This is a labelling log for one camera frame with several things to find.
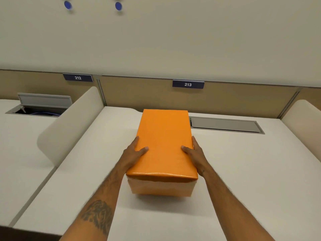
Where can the person's right hand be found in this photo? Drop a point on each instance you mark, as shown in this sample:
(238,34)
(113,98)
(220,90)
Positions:
(198,158)

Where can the person's left hand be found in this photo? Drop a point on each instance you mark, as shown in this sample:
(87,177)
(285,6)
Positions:
(131,157)

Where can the person's left thumb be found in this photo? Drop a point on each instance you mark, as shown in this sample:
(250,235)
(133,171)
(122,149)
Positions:
(142,151)

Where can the person's right thumb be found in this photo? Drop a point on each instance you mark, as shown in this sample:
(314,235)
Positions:
(187,150)

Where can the orange box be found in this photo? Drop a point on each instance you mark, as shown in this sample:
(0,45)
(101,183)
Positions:
(163,148)

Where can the person's left forearm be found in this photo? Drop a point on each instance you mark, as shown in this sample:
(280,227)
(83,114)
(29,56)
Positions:
(100,203)

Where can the person's right forearm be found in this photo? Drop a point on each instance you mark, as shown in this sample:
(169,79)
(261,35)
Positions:
(230,210)

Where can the beige back partition panel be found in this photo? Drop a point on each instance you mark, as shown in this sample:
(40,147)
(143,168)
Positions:
(200,97)

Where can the blue desk number sign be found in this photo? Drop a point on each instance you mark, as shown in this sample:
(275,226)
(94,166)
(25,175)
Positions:
(78,78)
(188,84)

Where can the white curved desk divider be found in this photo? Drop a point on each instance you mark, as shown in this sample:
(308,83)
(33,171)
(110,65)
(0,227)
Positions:
(303,125)
(70,125)

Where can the blue round wall sticker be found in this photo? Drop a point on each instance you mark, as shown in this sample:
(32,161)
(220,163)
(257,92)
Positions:
(67,5)
(118,6)

